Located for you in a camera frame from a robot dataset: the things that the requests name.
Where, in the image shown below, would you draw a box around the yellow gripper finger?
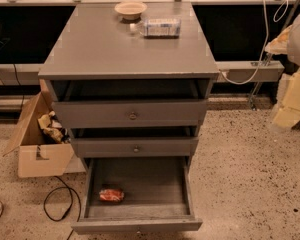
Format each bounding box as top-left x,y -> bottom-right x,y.
265,26 -> 292,55
272,68 -> 300,128

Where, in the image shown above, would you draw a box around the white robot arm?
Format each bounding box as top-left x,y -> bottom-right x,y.
265,14 -> 300,130

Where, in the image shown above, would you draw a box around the grey drawer cabinet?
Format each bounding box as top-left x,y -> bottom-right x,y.
37,1 -> 220,168

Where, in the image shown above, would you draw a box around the grey bottom drawer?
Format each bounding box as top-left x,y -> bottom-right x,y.
72,157 -> 202,234

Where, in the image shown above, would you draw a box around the grey drawer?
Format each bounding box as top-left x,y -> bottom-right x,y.
72,157 -> 202,234
51,79 -> 208,129
71,126 -> 198,158

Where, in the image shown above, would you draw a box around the grey middle drawer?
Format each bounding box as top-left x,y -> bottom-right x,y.
71,126 -> 198,158

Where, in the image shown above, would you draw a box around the grey top drawer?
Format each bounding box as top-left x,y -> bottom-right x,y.
51,79 -> 208,129

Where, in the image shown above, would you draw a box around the clear plastic water bottle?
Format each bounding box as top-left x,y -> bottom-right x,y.
130,18 -> 181,38

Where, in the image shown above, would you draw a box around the beige bowl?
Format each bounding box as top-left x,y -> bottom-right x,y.
115,2 -> 147,20

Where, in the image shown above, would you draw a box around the crumpled snack bags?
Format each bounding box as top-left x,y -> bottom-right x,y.
38,111 -> 70,144

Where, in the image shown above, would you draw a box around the open cardboard box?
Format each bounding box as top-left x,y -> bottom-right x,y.
3,80 -> 74,178

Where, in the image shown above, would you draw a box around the white hanging cable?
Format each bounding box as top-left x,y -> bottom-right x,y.
219,0 -> 290,86

